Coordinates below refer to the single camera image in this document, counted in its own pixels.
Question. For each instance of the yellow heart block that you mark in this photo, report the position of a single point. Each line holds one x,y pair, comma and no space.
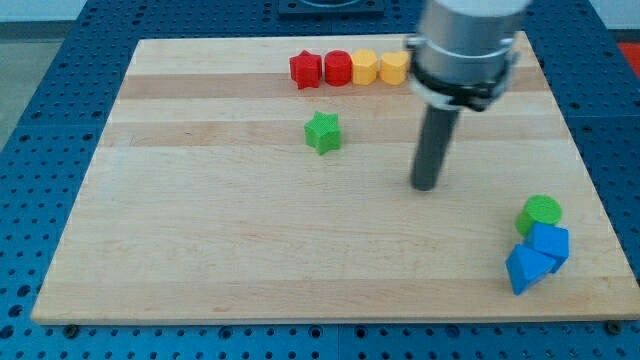
394,67

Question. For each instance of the wooden board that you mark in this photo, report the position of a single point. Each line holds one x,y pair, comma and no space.
202,203

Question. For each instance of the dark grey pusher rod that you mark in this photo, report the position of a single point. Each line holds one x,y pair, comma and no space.
435,136

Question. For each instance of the green cylinder block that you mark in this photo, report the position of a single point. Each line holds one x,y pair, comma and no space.
539,208

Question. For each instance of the blue triangle block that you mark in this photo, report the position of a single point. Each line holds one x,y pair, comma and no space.
526,267

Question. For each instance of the green star block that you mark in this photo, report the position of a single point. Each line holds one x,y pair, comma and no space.
323,133

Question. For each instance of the red cylinder block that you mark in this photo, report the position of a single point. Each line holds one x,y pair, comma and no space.
338,68

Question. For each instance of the yellow pentagon block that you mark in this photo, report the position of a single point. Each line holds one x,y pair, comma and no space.
364,67

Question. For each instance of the blue cube block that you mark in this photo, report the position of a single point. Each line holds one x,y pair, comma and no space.
551,241

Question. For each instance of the red star block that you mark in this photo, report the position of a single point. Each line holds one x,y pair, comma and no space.
306,69

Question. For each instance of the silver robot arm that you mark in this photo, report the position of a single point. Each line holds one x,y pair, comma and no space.
462,51

